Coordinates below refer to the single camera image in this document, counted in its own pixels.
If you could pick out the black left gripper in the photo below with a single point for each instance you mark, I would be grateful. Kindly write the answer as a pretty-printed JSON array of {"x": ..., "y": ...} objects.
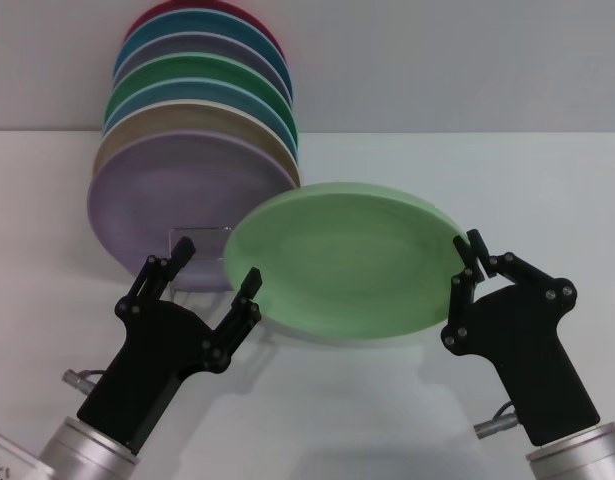
[{"x": 147, "y": 350}]

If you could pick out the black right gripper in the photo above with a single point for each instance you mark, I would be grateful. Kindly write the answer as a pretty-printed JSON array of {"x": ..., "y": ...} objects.
[{"x": 522, "y": 350}]

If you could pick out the light green plate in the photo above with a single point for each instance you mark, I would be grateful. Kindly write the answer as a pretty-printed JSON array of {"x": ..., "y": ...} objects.
[{"x": 347, "y": 260}]

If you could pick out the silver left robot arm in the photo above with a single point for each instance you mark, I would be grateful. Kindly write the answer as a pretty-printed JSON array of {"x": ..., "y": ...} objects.
[{"x": 82, "y": 450}]

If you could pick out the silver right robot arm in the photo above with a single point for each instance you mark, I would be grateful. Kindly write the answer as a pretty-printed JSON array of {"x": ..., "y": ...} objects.
[{"x": 582, "y": 455}]

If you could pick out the clear acrylic plate rack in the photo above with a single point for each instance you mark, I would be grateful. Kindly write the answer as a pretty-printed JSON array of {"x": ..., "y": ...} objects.
[{"x": 207, "y": 242}]

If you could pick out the lavender plate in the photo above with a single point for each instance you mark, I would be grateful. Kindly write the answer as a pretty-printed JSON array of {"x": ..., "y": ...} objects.
[{"x": 152, "y": 190}]

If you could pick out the beige plate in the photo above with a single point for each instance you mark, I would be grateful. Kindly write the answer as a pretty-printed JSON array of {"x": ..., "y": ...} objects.
[{"x": 162, "y": 120}]

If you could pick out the light blue plate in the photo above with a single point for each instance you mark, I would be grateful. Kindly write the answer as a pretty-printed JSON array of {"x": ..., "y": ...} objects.
[{"x": 177, "y": 92}]

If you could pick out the dark green plate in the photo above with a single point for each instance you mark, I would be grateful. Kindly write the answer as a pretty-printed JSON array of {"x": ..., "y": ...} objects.
[{"x": 187, "y": 67}]

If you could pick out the grey purple plate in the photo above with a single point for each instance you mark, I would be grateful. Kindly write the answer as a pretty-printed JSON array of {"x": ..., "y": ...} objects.
[{"x": 197, "y": 44}]

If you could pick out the teal blue plate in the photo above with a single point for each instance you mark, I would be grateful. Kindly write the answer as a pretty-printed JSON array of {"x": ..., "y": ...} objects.
[{"x": 187, "y": 25}]

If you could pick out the red plate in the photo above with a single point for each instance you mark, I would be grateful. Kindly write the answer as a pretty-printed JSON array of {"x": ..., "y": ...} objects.
[{"x": 137, "y": 25}]

